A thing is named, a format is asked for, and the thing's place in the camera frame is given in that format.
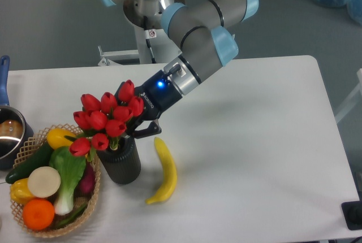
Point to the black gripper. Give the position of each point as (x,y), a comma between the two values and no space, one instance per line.
(158,95)

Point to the red tulip bouquet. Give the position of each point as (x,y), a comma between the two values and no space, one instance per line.
(104,121)

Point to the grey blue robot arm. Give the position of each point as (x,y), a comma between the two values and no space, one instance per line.
(192,42)

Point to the dark grey ribbed vase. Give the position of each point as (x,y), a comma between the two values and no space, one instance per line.
(122,165)

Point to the yellow banana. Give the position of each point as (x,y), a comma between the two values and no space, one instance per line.
(170,177)

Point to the green bok choy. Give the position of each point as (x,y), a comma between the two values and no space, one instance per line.
(70,169)

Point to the yellow squash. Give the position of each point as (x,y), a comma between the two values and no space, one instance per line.
(59,137)

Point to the purple onion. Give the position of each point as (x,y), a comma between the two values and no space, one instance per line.
(87,183)

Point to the green cucumber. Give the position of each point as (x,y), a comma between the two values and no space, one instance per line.
(39,158)

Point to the green chili pepper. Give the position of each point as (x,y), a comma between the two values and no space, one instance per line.
(69,218)

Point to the woven wicker basket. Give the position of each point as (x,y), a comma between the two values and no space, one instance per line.
(29,147)

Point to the orange fruit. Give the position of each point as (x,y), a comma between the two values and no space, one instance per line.
(38,214)

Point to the yellow bell pepper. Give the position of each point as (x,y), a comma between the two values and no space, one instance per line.
(20,193)

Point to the black device at table edge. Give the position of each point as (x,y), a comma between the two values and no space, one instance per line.
(352,214)

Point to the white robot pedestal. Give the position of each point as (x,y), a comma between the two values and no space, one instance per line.
(153,44)

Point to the blue handled saucepan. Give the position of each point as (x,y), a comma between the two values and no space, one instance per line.
(15,130)

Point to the white frame at right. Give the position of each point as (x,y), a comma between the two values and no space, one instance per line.
(352,99)

